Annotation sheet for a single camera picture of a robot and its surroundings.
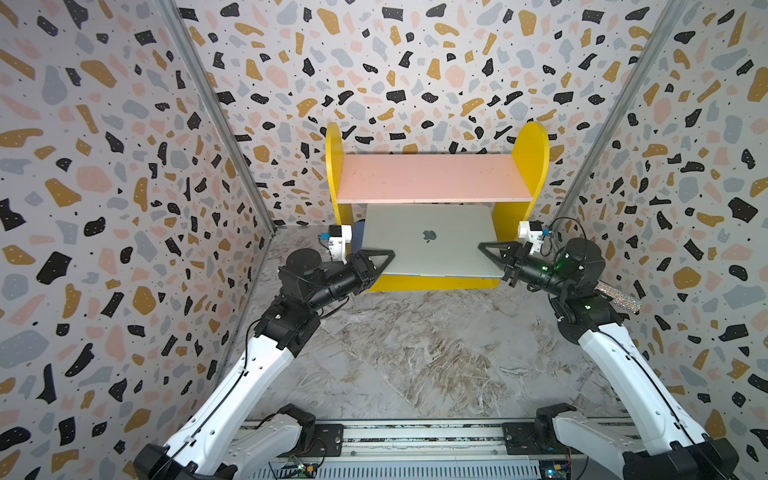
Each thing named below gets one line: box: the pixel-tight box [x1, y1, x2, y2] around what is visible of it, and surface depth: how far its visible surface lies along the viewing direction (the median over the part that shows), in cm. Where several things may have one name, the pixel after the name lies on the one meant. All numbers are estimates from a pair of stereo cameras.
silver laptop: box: [362, 204, 505, 278], surface depth 66 cm
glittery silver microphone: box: [595, 282, 643, 313], surface depth 79 cm
